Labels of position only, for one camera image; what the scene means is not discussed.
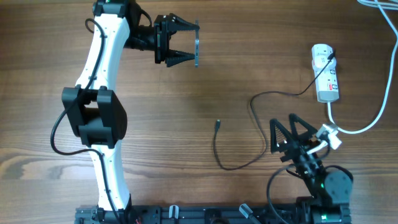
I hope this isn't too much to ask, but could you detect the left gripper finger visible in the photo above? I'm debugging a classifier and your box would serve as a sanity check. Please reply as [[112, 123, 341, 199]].
[[169, 13, 200, 32], [166, 50, 195, 67]]

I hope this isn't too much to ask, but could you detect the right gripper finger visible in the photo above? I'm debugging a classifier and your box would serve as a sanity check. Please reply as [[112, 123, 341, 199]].
[[270, 119, 294, 153], [289, 113, 318, 142]]

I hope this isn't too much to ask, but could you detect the smartphone with cyan screen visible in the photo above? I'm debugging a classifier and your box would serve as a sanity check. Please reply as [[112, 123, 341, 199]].
[[195, 20, 200, 68]]

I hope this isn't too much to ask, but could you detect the black USB charging cable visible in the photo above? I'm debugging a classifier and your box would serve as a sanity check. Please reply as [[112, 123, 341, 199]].
[[213, 49, 336, 171]]

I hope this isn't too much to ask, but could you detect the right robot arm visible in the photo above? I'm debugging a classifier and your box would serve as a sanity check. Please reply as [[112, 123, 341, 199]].
[[266, 113, 354, 223]]

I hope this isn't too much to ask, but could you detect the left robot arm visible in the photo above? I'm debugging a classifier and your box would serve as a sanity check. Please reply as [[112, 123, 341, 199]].
[[61, 1, 200, 223]]

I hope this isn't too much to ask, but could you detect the white power strip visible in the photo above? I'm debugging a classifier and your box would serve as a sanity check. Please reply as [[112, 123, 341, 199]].
[[312, 44, 340, 103]]

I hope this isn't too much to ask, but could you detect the white power strip cord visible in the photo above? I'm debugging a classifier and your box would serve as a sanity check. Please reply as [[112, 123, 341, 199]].
[[326, 0, 398, 135]]

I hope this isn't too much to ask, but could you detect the black left camera cable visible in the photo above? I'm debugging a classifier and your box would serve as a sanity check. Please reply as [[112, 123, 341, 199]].
[[50, 17, 122, 224]]

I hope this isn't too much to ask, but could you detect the white cables top corner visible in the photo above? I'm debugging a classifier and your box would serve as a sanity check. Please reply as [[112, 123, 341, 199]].
[[356, 0, 398, 12]]

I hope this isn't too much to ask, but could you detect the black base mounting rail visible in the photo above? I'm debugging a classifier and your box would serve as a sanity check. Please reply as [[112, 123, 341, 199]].
[[75, 203, 352, 224]]

